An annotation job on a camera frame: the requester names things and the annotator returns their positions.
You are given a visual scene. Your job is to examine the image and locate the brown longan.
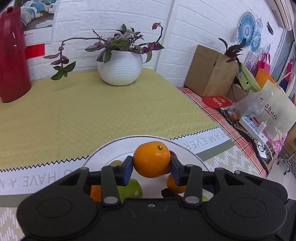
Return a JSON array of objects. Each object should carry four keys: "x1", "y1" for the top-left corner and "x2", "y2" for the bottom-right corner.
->
[{"x1": 109, "y1": 160, "x2": 123, "y2": 167}]

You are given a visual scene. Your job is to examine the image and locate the small orange tangerine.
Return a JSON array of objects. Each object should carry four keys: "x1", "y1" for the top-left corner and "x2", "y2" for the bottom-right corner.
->
[{"x1": 166, "y1": 174, "x2": 186, "y2": 194}]

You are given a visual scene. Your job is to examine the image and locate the mandarin with rough skin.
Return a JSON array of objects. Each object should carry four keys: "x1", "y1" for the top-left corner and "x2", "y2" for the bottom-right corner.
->
[{"x1": 90, "y1": 185, "x2": 101, "y2": 202}]

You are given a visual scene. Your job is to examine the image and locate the large green mango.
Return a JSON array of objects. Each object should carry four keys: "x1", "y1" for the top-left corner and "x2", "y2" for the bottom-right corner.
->
[{"x1": 117, "y1": 178, "x2": 143, "y2": 202}]

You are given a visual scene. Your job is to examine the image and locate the small green apple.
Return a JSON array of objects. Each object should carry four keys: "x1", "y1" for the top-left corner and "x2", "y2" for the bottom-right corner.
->
[{"x1": 202, "y1": 195, "x2": 209, "y2": 202}]

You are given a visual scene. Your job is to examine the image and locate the red yellow apple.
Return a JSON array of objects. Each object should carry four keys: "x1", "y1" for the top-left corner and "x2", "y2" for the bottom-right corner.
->
[{"x1": 162, "y1": 150, "x2": 179, "y2": 175}]

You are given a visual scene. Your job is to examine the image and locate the large orange with stem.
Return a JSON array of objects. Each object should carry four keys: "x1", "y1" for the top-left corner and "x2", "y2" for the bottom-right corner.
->
[{"x1": 133, "y1": 141, "x2": 171, "y2": 178}]

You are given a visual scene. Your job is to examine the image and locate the white ceramic plate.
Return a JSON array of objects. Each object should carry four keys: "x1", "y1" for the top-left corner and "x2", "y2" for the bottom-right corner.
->
[{"x1": 84, "y1": 136, "x2": 207, "y2": 198}]

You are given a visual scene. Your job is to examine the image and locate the plaid cloth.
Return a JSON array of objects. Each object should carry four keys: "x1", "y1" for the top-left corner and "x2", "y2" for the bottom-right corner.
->
[{"x1": 178, "y1": 87, "x2": 269, "y2": 178}]

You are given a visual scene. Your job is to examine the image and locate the white power strip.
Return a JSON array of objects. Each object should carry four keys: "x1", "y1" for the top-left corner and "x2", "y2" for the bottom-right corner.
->
[{"x1": 238, "y1": 116, "x2": 270, "y2": 160}]

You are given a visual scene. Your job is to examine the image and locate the patterned tablecloth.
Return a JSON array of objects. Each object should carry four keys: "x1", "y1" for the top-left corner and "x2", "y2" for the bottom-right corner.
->
[{"x1": 1, "y1": 68, "x2": 263, "y2": 240}]

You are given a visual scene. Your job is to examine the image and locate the red envelope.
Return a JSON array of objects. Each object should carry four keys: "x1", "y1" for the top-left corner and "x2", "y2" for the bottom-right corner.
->
[{"x1": 202, "y1": 95, "x2": 233, "y2": 109}]

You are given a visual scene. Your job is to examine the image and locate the white tote bag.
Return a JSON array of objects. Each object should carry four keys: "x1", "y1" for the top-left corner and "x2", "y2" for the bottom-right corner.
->
[{"x1": 255, "y1": 72, "x2": 295, "y2": 141}]

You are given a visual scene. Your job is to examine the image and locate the clear plastic bag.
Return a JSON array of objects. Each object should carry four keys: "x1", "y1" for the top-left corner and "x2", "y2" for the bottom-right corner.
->
[{"x1": 227, "y1": 90, "x2": 273, "y2": 121}]

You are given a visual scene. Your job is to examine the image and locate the brown cardboard box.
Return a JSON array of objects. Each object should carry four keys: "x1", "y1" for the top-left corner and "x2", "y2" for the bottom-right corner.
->
[{"x1": 185, "y1": 45, "x2": 239, "y2": 97}]

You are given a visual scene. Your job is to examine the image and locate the green box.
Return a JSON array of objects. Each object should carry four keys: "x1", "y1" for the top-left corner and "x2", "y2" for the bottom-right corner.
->
[{"x1": 236, "y1": 64, "x2": 261, "y2": 92}]

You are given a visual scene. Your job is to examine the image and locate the white pot purple plant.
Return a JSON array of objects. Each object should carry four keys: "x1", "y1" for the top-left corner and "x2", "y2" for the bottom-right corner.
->
[{"x1": 43, "y1": 22, "x2": 165, "y2": 86}]

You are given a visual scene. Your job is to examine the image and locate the dark purple potted plant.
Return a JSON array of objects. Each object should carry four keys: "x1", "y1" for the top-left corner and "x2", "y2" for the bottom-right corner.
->
[{"x1": 218, "y1": 38, "x2": 246, "y2": 72}]

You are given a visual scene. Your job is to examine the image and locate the red thermos jug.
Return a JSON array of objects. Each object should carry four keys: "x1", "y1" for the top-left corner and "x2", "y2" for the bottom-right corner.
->
[{"x1": 0, "y1": 6, "x2": 32, "y2": 103}]

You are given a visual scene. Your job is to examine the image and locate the blue wall decoration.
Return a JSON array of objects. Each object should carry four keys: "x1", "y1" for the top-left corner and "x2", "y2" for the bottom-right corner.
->
[{"x1": 235, "y1": 12, "x2": 263, "y2": 53}]

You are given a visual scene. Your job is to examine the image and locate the bedding wall poster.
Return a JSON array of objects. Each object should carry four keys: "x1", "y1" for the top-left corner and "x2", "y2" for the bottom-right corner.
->
[{"x1": 14, "y1": 0, "x2": 58, "y2": 59}]

